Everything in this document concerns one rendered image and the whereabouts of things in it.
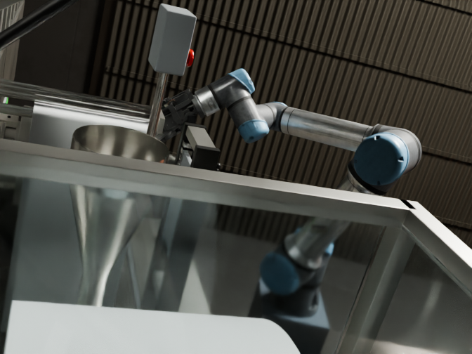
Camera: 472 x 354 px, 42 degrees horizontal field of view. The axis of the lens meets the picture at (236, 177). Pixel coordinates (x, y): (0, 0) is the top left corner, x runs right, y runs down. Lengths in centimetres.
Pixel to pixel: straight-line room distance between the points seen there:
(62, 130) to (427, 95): 315
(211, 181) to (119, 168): 10
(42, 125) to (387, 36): 299
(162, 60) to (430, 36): 318
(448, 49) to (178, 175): 357
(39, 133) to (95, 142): 34
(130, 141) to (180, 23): 20
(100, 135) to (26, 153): 36
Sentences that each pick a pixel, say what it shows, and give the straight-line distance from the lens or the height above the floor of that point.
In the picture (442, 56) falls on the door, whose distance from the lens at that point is 413.
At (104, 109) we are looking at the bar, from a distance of 132.
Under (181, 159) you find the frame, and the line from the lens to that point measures 138.
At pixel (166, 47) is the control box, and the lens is 102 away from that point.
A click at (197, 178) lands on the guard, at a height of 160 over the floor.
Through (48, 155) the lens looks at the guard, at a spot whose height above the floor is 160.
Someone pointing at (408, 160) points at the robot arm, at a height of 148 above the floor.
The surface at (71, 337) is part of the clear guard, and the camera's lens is 41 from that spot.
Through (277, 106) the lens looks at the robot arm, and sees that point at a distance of 176.
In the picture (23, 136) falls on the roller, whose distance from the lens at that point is 134.
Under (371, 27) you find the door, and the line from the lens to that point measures 398.
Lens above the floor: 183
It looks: 20 degrees down
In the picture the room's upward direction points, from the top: 16 degrees clockwise
